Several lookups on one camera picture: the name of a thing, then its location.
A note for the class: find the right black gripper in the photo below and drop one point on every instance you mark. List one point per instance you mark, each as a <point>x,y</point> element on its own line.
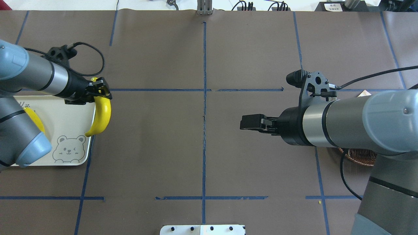
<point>291,126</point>

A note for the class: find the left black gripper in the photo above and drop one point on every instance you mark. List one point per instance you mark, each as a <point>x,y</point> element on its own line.
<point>76,86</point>

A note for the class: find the yellow banana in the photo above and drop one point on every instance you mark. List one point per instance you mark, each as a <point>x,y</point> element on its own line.
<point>35,118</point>
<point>102,117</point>

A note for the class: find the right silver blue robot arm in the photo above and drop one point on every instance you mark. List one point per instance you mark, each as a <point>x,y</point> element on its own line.
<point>385,123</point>

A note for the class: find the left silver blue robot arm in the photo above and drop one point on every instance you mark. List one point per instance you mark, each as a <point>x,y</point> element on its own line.
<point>24,72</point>

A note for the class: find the paper basket tag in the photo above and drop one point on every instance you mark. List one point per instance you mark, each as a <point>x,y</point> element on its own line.
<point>364,93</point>

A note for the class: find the brown wicker basket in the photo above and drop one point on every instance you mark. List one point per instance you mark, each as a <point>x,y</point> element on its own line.
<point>362,157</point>

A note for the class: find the white bear tray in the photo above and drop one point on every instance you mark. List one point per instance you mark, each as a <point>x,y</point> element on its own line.
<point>65,126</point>

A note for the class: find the steel cup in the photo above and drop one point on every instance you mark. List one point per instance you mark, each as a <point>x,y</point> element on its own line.
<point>351,4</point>

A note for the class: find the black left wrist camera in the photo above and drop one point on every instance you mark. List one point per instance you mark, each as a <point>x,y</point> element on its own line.
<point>61,55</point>

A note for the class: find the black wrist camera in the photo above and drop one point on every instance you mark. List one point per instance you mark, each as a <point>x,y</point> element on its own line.
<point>61,55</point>
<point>314,87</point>

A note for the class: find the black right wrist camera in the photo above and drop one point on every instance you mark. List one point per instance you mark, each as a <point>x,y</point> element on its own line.
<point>314,87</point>

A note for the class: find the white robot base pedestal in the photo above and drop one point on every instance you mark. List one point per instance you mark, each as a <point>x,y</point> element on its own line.
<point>226,229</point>

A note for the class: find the aluminium frame post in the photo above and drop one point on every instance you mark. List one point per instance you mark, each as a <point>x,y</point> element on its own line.
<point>204,7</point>

